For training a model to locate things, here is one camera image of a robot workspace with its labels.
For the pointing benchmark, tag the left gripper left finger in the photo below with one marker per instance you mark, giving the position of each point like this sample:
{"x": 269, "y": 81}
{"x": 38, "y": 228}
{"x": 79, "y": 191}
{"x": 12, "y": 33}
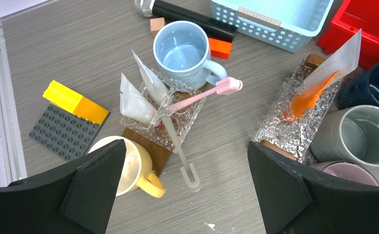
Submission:
{"x": 74, "y": 198}

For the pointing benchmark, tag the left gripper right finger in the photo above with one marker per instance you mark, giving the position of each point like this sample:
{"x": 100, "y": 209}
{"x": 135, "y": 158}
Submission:
{"x": 297, "y": 199}

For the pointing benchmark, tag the yellow mug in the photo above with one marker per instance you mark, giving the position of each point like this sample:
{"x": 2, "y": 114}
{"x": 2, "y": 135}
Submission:
{"x": 137, "y": 170}

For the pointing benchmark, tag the mauve mug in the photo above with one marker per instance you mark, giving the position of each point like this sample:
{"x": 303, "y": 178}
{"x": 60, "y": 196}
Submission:
{"x": 348, "y": 171}

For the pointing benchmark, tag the grey mug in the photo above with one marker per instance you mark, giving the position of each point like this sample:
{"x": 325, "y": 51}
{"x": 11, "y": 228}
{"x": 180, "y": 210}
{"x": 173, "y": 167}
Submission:
{"x": 350, "y": 134}

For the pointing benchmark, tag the grey toothbrush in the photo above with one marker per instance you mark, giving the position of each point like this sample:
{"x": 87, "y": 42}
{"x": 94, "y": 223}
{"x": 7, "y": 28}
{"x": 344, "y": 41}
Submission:
{"x": 188, "y": 170}

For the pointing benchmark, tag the pink cap toothpaste tube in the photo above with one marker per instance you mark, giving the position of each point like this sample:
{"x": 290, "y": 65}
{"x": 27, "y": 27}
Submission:
{"x": 134, "y": 105}

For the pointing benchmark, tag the pink toothbrush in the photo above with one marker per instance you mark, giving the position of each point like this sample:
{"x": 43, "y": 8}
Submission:
{"x": 227, "y": 87}

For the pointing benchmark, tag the dark blue mug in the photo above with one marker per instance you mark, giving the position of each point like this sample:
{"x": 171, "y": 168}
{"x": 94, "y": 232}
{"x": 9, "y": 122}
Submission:
{"x": 361, "y": 90}

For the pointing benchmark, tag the orange cap toothpaste tube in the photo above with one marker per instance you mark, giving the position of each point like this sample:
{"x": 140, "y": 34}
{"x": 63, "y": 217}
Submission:
{"x": 339, "y": 64}

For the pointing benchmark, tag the light blue mug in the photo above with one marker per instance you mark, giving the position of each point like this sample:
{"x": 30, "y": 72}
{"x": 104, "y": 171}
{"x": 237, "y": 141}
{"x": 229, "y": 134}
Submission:
{"x": 182, "y": 52}

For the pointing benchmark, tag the teal cap toothpaste tube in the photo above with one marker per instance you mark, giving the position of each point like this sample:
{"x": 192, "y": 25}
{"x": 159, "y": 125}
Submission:
{"x": 154, "y": 86}

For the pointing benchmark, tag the brown wooden oval tray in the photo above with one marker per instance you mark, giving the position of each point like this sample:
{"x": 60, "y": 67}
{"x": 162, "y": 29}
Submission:
{"x": 156, "y": 140}

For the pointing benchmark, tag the grey building baseplate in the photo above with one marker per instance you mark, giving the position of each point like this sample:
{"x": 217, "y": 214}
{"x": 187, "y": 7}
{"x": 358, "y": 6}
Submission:
{"x": 64, "y": 134}

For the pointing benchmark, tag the yellow building brick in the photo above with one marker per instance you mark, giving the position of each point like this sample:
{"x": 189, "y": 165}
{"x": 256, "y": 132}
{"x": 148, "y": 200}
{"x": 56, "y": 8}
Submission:
{"x": 75, "y": 103}

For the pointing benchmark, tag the red orange block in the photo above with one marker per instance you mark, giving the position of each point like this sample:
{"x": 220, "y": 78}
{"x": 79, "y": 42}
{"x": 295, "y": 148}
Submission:
{"x": 220, "y": 49}

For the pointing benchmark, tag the light blue plastic basket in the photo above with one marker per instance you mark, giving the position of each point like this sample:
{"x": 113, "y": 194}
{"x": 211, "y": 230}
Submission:
{"x": 286, "y": 24}

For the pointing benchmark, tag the black microphone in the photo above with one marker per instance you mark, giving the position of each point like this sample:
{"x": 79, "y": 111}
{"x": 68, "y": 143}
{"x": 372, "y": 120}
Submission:
{"x": 214, "y": 28}

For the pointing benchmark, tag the small wooden cube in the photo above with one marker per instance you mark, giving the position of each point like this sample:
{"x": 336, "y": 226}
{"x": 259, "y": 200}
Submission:
{"x": 156, "y": 24}

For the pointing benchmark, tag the red plastic bin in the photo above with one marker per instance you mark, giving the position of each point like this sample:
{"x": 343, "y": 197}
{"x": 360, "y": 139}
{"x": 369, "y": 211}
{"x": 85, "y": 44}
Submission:
{"x": 352, "y": 16}

